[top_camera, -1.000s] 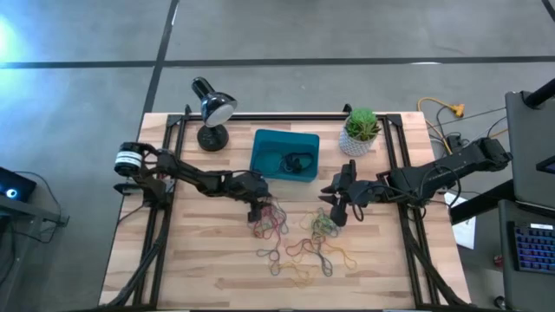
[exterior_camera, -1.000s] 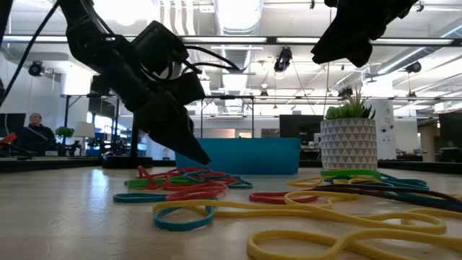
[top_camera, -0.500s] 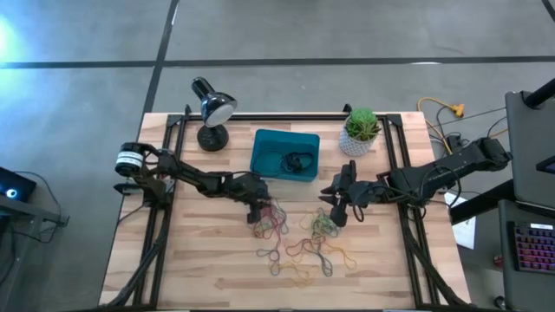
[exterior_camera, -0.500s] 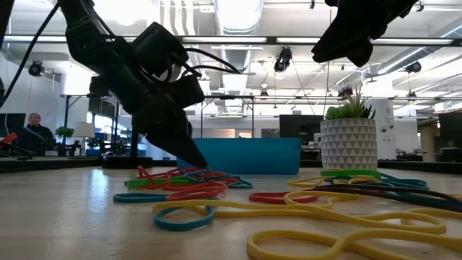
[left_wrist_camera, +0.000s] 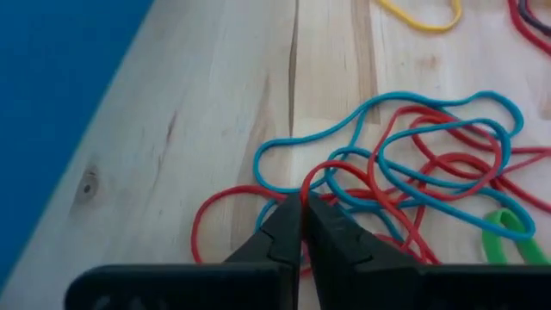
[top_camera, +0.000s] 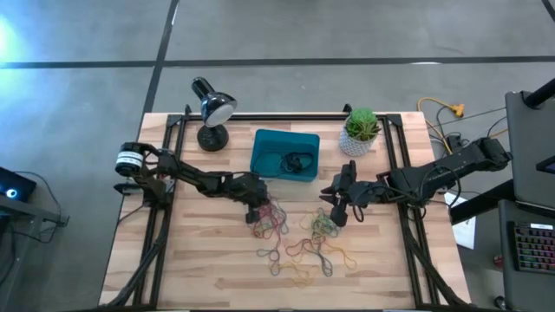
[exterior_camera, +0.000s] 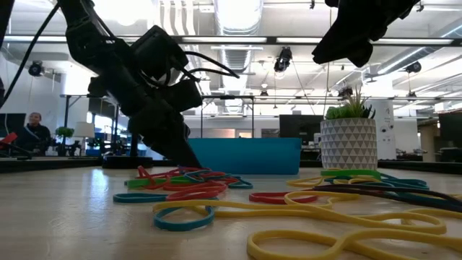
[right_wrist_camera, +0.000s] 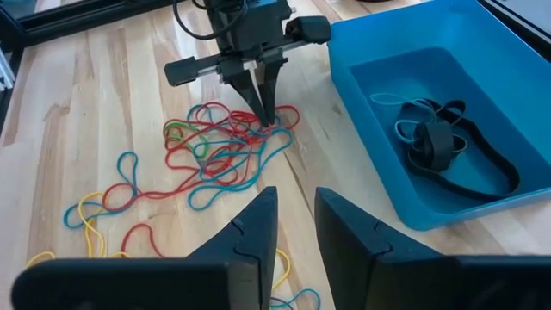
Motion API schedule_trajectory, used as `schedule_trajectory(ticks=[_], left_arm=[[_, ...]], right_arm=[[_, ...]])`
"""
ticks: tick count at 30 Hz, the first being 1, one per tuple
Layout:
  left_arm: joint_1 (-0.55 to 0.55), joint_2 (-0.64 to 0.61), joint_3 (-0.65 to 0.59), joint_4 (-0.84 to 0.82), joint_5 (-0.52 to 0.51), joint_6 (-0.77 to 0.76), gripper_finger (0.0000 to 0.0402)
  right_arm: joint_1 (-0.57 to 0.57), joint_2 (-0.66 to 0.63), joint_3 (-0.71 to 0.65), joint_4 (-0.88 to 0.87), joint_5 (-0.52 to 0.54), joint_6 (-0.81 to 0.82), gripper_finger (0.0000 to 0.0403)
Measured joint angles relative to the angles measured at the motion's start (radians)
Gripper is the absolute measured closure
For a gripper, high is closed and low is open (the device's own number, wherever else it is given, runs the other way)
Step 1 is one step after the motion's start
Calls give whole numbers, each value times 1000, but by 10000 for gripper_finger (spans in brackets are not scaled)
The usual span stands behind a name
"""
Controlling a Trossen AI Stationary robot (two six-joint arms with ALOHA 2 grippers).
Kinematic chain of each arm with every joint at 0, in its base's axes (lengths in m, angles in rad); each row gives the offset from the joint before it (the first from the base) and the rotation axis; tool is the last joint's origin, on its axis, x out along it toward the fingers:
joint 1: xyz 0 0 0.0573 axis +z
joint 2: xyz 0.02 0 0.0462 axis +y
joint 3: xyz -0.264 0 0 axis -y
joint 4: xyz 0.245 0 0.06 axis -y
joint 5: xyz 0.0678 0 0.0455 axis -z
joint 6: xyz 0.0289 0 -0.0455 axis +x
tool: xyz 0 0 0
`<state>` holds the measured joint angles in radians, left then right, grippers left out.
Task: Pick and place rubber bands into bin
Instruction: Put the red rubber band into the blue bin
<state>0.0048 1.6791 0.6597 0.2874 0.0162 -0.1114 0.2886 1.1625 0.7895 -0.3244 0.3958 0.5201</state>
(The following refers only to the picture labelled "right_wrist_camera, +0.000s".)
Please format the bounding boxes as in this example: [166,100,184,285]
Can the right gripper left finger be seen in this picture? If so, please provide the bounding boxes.
[10,185,279,310]

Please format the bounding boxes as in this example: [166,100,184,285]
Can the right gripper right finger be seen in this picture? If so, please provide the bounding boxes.
[313,187,551,310]

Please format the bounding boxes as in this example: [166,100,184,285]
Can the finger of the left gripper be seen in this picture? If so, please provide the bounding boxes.
[259,58,288,127]
[221,64,270,128]

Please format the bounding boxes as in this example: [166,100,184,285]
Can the red rubber band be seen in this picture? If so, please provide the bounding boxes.
[120,222,165,259]
[102,180,207,213]
[163,102,301,190]
[165,128,242,186]

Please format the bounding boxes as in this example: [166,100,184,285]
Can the yellow rubber band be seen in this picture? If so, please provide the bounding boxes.
[269,248,293,295]
[78,191,130,259]
[26,251,56,268]

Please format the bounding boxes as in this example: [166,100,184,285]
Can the blue rubber band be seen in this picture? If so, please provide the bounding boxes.
[115,150,139,199]
[269,287,322,310]
[63,189,135,229]
[368,92,468,157]
[188,127,294,212]
[187,102,225,130]

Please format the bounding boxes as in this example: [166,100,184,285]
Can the green rubber band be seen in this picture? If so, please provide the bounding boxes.
[163,121,211,159]

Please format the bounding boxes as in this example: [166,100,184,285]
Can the rubber bands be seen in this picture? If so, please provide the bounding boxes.
[398,99,522,202]

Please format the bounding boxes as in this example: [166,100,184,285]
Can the blue plastic bin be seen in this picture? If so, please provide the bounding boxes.
[326,0,551,232]

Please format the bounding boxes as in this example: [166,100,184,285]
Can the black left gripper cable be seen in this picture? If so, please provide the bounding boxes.
[171,0,251,42]

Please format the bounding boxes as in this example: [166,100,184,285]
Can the black aluminium table frame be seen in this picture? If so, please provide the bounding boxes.
[0,0,551,130]

